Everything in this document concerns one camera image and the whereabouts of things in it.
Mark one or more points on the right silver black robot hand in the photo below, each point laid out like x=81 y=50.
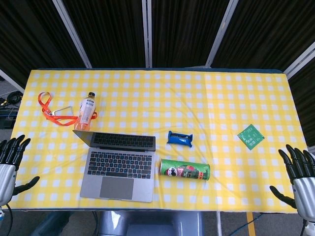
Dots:
x=305 y=191

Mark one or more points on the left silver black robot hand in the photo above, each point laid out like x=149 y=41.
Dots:
x=6 y=174

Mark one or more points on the silver grey laptop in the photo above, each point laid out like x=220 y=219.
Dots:
x=118 y=189

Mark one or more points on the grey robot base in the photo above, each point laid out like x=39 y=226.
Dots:
x=147 y=222

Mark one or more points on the green square sachet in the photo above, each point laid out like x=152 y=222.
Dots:
x=251 y=136

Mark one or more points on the clear badge card holder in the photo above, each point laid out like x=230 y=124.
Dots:
x=64 y=111

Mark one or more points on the white table leg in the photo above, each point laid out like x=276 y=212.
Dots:
x=218 y=223

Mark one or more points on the orange drink plastic bottle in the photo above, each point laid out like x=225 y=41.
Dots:
x=85 y=113

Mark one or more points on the green Pringles can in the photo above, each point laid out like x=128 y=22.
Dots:
x=184 y=170

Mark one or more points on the blue snack packet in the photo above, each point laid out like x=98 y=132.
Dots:
x=180 y=139

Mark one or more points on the black pleated partition panel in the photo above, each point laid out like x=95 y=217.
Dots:
x=265 y=32
x=29 y=37
x=110 y=32
x=184 y=32

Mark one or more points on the yellow white checkered tablecloth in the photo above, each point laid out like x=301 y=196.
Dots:
x=197 y=98

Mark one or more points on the silver partition frame post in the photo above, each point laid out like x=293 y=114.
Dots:
x=299 y=57
x=9 y=81
x=148 y=32
x=72 y=33
x=220 y=33

